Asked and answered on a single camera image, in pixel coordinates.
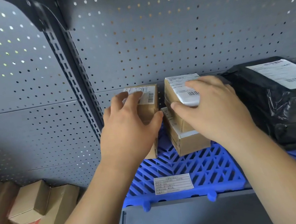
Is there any person's right hand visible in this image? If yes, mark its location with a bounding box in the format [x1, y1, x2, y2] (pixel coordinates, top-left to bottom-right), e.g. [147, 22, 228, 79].
[167, 70, 259, 154]

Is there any person's left hand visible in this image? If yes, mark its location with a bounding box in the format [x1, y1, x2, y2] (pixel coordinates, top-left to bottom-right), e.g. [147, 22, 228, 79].
[93, 87, 170, 174]

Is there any cardboard parcel with barcode label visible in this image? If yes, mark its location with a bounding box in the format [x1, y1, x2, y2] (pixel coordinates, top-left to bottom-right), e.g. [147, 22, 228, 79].
[122, 83, 168, 162]

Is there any cardboard parcel with large white label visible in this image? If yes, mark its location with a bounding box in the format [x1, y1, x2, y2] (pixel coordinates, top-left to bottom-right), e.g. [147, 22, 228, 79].
[161, 72, 208, 136]

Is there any person's left forearm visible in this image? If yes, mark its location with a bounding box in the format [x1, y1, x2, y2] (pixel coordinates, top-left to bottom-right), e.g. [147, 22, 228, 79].
[32, 153, 155, 224]

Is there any person's right forearm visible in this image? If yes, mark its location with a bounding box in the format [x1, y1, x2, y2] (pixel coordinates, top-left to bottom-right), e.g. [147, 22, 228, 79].
[216, 120, 296, 224]

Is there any taped cardboard parcel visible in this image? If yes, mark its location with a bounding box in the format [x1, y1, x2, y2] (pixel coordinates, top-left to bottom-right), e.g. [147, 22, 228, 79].
[160, 101, 213, 159]

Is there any dark grey slotted shelf upright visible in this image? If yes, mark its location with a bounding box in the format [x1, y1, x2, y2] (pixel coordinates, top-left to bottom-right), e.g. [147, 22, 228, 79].
[41, 22, 107, 150]

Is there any white paper shelf label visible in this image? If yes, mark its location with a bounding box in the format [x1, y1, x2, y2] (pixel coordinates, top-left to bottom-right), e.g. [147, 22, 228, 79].
[153, 173, 195, 196]

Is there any grey perforated shelf back panel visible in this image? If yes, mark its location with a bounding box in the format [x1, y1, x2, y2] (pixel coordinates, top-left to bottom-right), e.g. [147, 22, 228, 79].
[54, 0, 296, 126]
[0, 0, 106, 199]

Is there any black plastic mailer bag with label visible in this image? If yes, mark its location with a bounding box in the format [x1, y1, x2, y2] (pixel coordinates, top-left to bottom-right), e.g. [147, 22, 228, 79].
[217, 54, 296, 134]

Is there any grey metal shelf board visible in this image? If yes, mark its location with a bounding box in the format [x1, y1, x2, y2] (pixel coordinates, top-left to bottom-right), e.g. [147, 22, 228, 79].
[117, 186, 274, 224]

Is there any cardboard box with red mark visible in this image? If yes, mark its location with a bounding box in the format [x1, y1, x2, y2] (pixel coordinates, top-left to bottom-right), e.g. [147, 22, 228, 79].
[1, 183, 85, 224]

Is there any small plain cardboard box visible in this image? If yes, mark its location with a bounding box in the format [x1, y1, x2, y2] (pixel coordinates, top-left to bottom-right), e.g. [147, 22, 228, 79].
[4, 179, 56, 224]

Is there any dark grey shelf bracket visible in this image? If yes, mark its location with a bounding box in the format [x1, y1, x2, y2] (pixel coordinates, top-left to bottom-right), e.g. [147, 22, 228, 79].
[3, 0, 75, 38]

